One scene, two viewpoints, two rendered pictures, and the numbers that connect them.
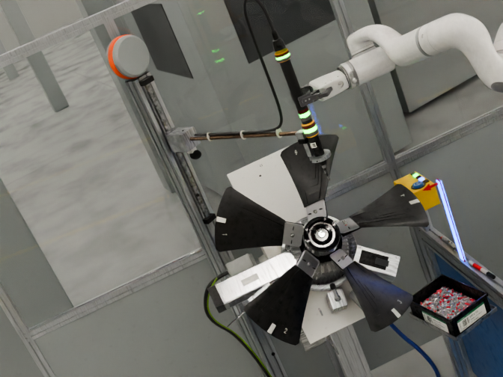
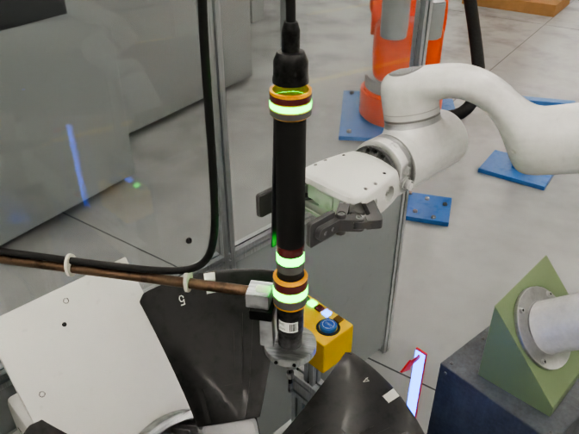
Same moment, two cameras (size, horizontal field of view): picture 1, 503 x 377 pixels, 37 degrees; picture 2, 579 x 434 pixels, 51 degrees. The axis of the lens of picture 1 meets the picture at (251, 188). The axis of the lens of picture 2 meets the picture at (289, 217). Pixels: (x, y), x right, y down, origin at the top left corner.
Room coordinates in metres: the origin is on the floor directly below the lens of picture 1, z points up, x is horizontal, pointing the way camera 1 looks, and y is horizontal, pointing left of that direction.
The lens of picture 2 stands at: (1.74, 0.12, 2.03)
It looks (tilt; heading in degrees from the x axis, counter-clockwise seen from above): 33 degrees down; 322
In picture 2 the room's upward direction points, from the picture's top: straight up
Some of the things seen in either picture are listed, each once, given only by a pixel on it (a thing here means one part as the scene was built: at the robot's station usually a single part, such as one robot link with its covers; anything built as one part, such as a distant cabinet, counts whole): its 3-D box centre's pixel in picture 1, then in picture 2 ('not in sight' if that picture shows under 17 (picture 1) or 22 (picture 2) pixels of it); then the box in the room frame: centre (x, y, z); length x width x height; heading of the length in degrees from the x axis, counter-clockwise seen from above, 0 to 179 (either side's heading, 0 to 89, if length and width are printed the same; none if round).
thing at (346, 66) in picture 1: (348, 75); (383, 169); (2.21, -0.41, 1.65); 0.09 x 0.03 x 0.08; 5
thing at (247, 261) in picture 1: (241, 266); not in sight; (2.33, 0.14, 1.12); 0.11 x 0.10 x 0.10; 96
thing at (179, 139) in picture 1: (182, 139); not in sight; (2.67, 0.17, 1.53); 0.10 x 0.07 x 0.08; 41
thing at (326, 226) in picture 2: (310, 99); (336, 228); (2.14, -0.27, 1.65); 0.07 x 0.03 x 0.03; 95
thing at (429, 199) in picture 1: (417, 193); (314, 333); (2.52, -0.57, 1.02); 0.16 x 0.10 x 0.11; 6
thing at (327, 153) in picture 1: (313, 144); (283, 320); (2.20, -0.23, 1.49); 0.09 x 0.07 x 0.10; 41
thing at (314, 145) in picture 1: (299, 99); (290, 221); (2.19, -0.24, 1.65); 0.04 x 0.04 x 0.46
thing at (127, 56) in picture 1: (128, 57); not in sight; (2.74, 0.23, 1.88); 0.17 x 0.15 x 0.16; 96
